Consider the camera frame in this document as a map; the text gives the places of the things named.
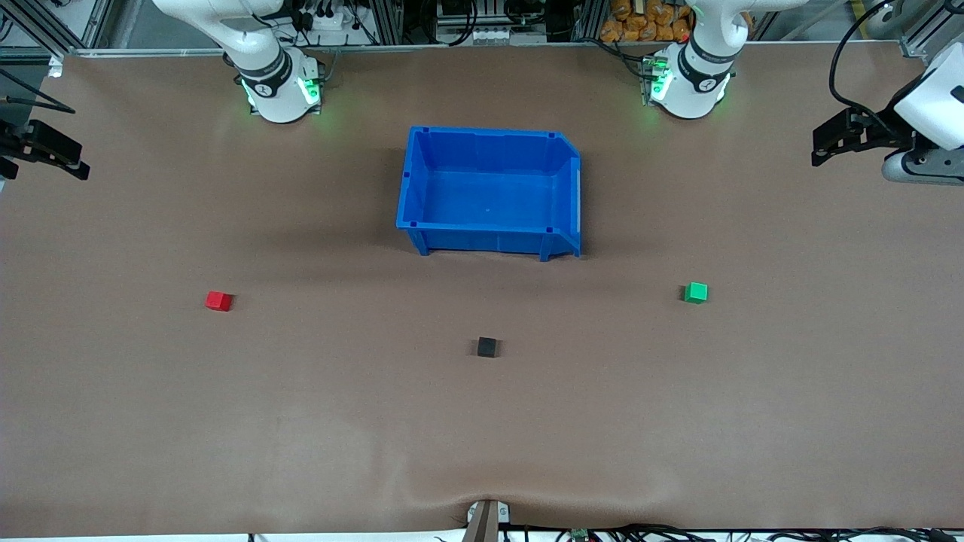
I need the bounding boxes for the orange plastic packets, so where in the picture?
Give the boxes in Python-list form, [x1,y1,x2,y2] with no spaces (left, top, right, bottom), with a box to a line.
[599,0,695,44]

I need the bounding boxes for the white power strip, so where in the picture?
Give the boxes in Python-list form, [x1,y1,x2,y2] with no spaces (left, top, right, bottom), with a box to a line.
[295,6,364,47]

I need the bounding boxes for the brown table mat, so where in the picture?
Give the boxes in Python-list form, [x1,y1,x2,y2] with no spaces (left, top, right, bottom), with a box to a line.
[0,41,964,537]

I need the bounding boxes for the blue plastic storage bin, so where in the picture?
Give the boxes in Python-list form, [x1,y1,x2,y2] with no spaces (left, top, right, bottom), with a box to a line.
[396,126,583,263]

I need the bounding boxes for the black silver electronics box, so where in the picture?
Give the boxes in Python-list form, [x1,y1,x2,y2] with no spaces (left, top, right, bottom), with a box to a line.
[435,0,549,45]

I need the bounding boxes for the metal table clamp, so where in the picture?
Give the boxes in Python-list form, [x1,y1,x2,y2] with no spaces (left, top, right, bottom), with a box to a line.
[462,499,511,542]

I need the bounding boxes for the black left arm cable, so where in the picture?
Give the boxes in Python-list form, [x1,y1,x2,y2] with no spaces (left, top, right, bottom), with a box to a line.
[828,0,908,135]

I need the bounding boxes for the aluminium frame post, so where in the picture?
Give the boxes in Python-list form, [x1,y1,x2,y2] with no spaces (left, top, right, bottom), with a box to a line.
[572,0,612,43]
[371,0,406,46]

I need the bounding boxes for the black floor cable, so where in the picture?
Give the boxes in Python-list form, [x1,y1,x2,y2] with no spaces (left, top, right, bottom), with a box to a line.
[764,525,964,542]
[512,523,720,542]

